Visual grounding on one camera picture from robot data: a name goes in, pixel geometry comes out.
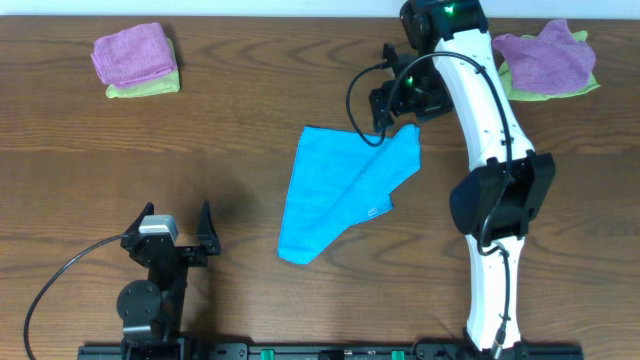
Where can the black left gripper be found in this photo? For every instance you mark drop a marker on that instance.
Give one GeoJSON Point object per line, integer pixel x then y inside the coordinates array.
{"type": "Point", "coordinates": [176, 250]}

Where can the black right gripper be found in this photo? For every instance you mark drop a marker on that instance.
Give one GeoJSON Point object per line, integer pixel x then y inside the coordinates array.
{"type": "Point", "coordinates": [441, 104]}

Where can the blue microfibre cloth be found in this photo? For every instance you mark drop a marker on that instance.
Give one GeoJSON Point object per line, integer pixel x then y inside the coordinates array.
{"type": "Point", "coordinates": [339, 181]}

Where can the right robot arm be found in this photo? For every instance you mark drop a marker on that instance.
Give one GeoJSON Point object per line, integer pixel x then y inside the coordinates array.
{"type": "Point", "coordinates": [453, 69]}

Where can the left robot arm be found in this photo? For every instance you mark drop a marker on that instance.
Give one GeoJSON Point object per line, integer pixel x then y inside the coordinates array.
{"type": "Point", "coordinates": [151, 309]}

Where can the crumpled green cloth right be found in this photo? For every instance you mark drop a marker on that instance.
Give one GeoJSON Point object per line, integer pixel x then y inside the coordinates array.
{"type": "Point", "coordinates": [520, 95]}

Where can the folded green cloth left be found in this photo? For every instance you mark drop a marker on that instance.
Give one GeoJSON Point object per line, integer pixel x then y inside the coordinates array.
{"type": "Point", "coordinates": [169, 83]}

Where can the folded purple cloth left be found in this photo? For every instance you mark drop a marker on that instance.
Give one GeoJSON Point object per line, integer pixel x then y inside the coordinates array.
{"type": "Point", "coordinates": [133, 56]}

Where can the crumpled purple cloth right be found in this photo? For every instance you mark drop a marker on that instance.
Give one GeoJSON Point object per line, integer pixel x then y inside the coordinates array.
{"type": "Point", "coordinates": [547, 60]}

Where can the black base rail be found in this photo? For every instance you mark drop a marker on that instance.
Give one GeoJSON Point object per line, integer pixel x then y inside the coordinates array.
{"type": "Point", "coordinates": [240, 351]}

